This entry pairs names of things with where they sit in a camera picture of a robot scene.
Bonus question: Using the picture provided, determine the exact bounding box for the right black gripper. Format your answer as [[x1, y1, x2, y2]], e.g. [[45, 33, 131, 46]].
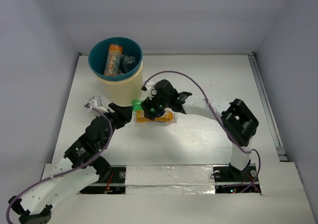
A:
[[141, 88, 170, 120]]

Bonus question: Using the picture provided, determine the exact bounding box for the green plastic bottle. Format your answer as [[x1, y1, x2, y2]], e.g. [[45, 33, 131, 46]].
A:
[[132, 100, 143, 112]]

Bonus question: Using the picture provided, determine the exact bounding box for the yellow bottle blue label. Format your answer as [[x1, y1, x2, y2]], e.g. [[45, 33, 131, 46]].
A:
[[136, 109, 178, 123]]

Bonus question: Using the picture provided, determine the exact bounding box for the orange bottle white label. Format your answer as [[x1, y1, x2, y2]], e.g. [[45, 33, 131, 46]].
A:
[[104, 44, 123, 76]]

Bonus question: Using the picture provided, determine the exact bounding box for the clear bottle blue label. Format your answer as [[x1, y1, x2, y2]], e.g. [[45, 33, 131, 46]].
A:
[[120, 55, 137, 74]]

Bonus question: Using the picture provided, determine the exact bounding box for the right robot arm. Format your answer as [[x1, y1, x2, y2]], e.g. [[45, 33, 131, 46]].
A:
[[141, 79, 259, 180]]

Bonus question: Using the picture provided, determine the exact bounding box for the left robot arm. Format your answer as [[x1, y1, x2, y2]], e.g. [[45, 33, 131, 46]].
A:
[[6, 103, 133, 224]]

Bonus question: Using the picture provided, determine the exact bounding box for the teal and cream bin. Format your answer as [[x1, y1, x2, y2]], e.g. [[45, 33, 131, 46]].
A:
[[88, 37, 143, 105]]

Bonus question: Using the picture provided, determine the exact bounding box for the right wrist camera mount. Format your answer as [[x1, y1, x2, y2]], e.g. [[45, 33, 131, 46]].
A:
[[142, 81, 157, 96]]

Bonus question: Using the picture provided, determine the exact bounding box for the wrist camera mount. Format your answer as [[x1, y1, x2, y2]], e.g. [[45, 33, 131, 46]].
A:
[[85, 95, 107, 113], [142, 81, 157, 96]]

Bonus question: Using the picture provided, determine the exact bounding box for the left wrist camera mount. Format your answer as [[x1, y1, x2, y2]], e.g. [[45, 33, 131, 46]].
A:
[[85, 95, 107, 113]]

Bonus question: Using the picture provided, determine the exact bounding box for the silver taped front rail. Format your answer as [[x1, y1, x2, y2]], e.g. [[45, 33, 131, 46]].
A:
[[125, 165, 215, 195]]

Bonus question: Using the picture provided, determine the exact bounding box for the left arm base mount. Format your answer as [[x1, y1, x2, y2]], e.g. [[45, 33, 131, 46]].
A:
[[79, 166, 126, 195]]

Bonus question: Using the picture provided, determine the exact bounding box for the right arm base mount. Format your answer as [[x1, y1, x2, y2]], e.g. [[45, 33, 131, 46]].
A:
[[210, 162, 261, 194]]

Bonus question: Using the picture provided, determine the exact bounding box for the aluminium rail right edge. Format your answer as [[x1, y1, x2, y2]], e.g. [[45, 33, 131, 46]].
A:
[[247, 52, 289, 162]]

